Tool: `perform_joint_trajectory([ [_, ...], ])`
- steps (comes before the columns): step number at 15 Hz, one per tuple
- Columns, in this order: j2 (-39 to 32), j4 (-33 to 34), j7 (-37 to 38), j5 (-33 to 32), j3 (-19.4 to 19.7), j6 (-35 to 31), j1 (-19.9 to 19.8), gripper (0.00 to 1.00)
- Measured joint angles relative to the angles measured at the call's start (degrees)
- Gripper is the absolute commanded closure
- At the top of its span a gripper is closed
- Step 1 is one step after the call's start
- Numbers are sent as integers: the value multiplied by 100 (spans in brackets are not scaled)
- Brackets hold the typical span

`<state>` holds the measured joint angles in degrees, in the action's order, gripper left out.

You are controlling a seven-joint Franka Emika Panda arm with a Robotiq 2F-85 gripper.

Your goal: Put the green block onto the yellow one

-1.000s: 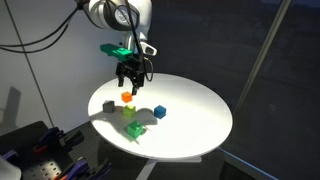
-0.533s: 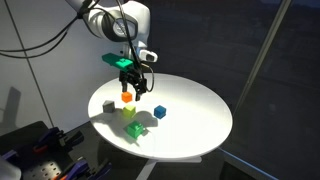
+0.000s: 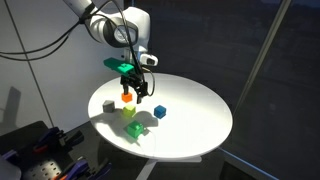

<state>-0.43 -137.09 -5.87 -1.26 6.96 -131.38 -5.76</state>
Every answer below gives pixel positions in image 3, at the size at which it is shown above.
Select orange block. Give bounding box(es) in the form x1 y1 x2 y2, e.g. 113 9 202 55
121 93 132 103

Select grey block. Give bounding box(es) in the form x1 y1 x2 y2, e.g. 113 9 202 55
102 100 115 113

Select purple clamp lower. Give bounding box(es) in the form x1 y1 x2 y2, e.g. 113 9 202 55
53 158 112 180

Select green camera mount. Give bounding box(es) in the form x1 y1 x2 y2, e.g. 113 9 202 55
103 58 134 76

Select black clamp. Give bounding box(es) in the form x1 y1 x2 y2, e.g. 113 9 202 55
65 131 84 147

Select purple orange clamp upper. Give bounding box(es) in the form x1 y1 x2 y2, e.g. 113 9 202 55
33 127 63 153

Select yellow-green block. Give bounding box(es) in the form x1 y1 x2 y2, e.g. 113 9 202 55
123 105 136 117

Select blue block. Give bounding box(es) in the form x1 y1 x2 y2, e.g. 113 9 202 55
154 105 166 119

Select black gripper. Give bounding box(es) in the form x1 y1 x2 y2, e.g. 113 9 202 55
120 75 146 104

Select white round table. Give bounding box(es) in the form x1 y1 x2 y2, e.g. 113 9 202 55
88 73 233 180

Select perforated metal plate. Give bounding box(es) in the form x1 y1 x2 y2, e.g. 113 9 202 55
22 159 62 180

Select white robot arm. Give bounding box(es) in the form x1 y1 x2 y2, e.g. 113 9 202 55
63 0 158 103

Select green block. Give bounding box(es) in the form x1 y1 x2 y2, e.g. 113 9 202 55
126 121 144 138

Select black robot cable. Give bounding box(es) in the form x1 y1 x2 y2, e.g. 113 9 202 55
0 0 156 98

